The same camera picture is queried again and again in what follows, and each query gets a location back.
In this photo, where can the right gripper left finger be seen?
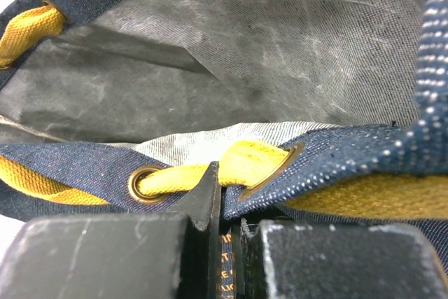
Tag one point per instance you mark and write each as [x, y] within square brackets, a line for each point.
[172, 254]

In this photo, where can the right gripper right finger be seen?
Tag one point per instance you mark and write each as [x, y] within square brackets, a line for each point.
[287, 259]

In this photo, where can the dark denim tote bag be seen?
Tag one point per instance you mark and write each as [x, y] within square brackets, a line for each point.
[316, 111]

